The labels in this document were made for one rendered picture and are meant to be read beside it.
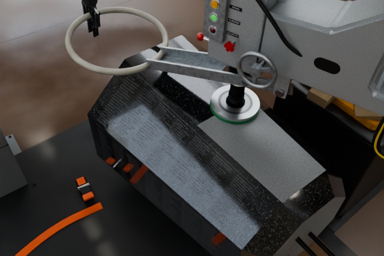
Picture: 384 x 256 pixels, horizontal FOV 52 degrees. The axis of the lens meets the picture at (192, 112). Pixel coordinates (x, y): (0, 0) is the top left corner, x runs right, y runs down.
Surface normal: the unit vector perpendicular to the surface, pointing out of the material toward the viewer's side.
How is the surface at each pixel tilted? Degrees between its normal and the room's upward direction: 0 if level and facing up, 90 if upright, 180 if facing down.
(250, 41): 90
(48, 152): 0
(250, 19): 90
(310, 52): 90
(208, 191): 45
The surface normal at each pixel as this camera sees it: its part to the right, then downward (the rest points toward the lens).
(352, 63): -0.54, 0.61
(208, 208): -0.52, -0.16
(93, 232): 0.03, -0.68
